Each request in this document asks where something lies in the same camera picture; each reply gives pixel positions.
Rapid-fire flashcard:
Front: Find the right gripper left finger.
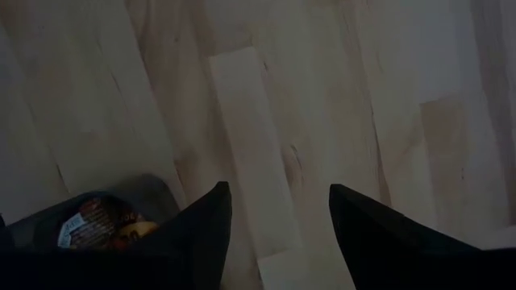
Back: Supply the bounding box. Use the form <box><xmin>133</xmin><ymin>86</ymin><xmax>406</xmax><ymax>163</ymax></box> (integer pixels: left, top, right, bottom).
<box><xmin>0</xmin><ymin>180</ymin><xmax>233</xmax><ymax>290</ymax></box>

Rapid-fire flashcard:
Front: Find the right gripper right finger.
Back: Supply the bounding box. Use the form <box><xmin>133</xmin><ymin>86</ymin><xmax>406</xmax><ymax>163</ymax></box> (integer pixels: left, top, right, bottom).
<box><xmin>329</xmin><ymin>184</ymin><xmax>516</xmax><ymax>290</ymax></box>

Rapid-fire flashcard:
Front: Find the orange foil spice packet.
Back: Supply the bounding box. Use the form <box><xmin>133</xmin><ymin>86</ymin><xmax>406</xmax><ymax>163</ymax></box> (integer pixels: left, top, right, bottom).
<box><xmin>56</xmin><ymin>196</ymin><xmax>160</xmax><ymax>251</ymax></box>

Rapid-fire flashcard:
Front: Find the gray plastic bin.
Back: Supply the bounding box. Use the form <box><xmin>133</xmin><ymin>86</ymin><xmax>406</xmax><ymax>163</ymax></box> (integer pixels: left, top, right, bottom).
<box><xmin>0</xmin><ymin>172</ymin><xmax>181</xmax><ymax>253</ymax></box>

